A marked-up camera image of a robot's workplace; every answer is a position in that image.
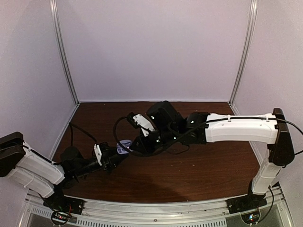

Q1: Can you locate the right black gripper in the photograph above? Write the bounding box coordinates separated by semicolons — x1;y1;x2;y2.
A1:
130;127;178;157

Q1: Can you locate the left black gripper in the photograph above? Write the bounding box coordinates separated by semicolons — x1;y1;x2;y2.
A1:
74;146;128;177

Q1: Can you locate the blue oval case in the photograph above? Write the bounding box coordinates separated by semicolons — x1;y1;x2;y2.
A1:
116;140;133;155

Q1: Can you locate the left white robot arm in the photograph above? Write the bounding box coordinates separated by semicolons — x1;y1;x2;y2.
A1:
0;131;128;210

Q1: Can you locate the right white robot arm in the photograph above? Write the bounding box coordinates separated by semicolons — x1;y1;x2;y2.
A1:
130;101;295;209

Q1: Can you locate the left circuit board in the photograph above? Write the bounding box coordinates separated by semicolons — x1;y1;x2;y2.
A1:
51;211;71;225

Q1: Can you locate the circuit board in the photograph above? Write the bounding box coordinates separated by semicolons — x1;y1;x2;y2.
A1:
241;211;260;225
51;211;71;225

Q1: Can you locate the right circuit board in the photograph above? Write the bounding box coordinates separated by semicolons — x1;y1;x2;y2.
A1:
241;211;260;225

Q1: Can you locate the right black camera cable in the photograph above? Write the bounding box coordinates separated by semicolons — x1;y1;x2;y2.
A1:
113;116;190;157

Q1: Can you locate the black camera cable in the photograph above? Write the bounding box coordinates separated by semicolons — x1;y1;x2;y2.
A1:
47;122;97;166
113;116;190;157

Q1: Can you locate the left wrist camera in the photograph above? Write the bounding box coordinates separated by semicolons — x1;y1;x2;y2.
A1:
93;142;109;166

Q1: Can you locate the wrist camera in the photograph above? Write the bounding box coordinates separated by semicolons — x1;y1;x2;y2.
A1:
93;142;109;166
126;113;155;137

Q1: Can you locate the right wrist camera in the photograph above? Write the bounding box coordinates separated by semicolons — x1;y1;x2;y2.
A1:
126;113;155;137

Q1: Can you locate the left black camera cable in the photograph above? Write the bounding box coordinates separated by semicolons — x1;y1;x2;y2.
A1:
47;122;97;166

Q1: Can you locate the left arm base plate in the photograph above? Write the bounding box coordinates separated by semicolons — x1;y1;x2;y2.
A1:
43;194;84;215

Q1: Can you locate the front aluminium rail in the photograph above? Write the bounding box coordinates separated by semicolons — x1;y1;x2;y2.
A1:
21;184;294;227

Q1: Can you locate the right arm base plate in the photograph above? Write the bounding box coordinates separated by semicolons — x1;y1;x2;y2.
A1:
226;196;267;214

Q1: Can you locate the left aluminium frame post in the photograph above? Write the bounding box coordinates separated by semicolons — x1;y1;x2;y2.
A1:
49;0;80;105

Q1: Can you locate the aluminium frame post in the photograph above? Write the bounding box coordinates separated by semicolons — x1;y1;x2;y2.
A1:
229;0;258;106
49;0;80;105

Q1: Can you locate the right aluminium frame post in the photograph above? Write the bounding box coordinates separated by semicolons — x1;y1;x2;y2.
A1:
229;0;258;106

